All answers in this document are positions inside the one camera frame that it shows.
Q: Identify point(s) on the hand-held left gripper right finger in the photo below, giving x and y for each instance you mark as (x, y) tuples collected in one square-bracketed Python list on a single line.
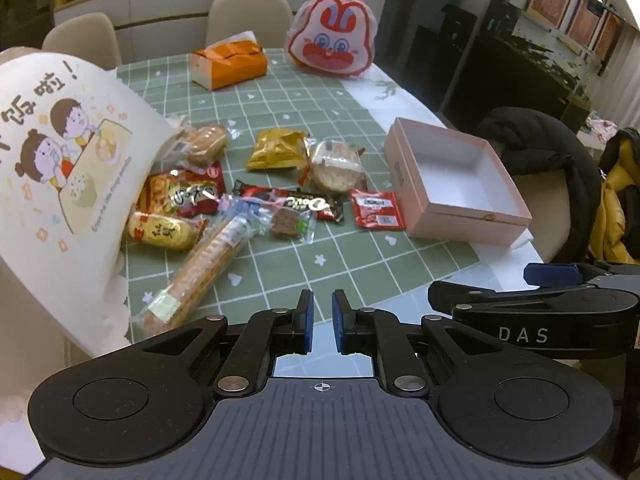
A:
[(340, 325)]

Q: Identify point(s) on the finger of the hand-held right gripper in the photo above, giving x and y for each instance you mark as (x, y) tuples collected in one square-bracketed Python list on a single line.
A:
[(552, 274), (500, 296)]

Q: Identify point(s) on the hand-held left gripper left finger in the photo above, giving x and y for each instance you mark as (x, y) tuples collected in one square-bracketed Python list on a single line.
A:
[(306, 321)]

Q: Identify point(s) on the pink cardboard box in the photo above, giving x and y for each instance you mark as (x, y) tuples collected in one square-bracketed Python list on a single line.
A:
[(450, 220)]

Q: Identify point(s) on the small clear brown snack packet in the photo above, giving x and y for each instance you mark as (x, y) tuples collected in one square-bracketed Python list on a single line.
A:
[(287, 222)]

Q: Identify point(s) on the small red packet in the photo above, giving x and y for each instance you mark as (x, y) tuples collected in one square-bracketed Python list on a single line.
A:
[(377, 210)]

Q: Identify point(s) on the yellow rice cracker packet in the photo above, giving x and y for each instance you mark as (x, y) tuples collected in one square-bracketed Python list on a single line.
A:
[(160, 232)]

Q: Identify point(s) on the red snack packet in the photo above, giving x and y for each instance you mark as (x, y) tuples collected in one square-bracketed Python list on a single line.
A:
[(185, 195)]

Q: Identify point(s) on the brown cookie packet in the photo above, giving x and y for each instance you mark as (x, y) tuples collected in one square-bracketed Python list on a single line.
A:
[(205, 142)]

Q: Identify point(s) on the beige chair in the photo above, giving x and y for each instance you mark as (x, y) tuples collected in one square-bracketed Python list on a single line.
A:
[(250, 15), (80, 40), (540, 210)]

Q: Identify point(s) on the yellow jacket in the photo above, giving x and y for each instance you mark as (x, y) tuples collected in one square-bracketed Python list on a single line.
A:
[(620, 185)]

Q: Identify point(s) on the long biscuit packet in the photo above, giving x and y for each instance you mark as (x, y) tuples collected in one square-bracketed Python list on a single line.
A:
[(205, 265)]

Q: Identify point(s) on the dark chocolate bar packet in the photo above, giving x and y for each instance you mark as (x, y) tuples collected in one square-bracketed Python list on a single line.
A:
[(300, 202)]

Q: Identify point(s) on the black jacket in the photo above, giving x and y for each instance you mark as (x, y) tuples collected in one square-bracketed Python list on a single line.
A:
[(540, 135)]

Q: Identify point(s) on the pink printed cloth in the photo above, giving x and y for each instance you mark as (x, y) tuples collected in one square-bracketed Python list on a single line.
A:
[(600, 130)]

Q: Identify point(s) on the round rice cracker packet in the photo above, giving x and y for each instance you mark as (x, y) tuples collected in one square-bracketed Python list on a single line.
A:
[(335, 167)]

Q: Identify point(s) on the yellow snack packet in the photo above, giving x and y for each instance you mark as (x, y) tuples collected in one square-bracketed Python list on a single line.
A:
[(275, 150)]

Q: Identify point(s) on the black-framed glass tank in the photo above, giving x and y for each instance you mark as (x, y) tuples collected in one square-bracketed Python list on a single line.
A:
[(540, 60)]

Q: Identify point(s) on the black cabinet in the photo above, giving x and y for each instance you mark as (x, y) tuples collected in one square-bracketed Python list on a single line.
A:
[(457, 55)]

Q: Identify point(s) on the orange tissue box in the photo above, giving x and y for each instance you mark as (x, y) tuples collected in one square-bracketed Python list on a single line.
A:
[(235, 67)]

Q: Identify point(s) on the cartoon print paper bag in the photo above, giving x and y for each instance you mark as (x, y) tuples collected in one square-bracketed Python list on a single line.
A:
[(75, 160)]

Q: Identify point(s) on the red white rabbit bag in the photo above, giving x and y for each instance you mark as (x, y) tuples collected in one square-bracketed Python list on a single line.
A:
[(330, 40)]

